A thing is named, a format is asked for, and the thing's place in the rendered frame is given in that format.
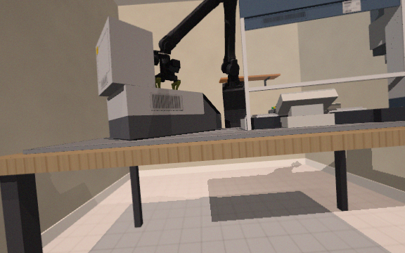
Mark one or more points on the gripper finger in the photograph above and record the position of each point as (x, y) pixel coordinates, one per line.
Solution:
(176, 84)
(157, 82)

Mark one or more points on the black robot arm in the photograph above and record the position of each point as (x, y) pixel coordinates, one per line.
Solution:
(230, 64)

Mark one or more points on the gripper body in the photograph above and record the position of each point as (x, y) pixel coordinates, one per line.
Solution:
(167, 77)

